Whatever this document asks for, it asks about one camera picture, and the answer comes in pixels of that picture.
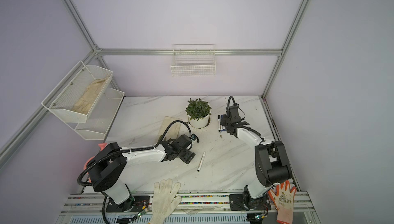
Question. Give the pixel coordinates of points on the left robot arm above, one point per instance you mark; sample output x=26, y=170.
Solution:
x=103, y=171

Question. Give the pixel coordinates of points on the upper white mesh shelf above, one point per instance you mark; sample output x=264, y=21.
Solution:
x=64, y=96

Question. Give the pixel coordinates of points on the white work glove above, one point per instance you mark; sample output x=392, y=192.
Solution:
x=165, y=200

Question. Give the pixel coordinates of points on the white wire basket back wall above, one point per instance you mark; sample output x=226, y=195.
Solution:
x=193, y=60

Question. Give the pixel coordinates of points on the white mesh shelf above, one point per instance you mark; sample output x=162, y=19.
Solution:
x=64, y=96
x=99, y=122

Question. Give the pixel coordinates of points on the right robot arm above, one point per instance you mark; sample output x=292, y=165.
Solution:
x=272, y=166

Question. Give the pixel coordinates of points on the orange white glove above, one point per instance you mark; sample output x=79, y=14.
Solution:
x=283, y=200

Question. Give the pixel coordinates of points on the white marker pen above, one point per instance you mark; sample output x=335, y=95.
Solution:
x=219, y=123
x=201, y=162

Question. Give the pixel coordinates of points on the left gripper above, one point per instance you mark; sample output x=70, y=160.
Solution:
x=189, y=156

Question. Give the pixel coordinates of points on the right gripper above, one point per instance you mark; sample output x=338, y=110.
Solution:
x=223, y=118

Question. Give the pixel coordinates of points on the potted green plant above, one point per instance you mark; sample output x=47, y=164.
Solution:
x=198, y=113

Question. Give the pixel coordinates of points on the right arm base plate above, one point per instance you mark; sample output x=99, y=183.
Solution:
x=239, y=202

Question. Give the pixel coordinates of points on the lower white mesh shelf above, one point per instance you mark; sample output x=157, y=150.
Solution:
x=99, y=122

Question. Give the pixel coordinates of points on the beige glove in shelf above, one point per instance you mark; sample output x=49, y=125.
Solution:
x=86, y=101

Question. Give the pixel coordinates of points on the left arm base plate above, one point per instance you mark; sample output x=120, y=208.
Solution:
x=134, y=205

